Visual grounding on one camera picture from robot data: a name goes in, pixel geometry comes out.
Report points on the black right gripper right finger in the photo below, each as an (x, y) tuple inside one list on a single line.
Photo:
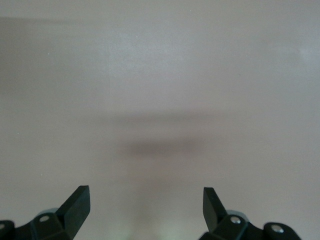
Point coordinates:
[(212, 210)]

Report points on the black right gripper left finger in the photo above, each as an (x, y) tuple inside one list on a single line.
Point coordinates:
[(72, 212)]

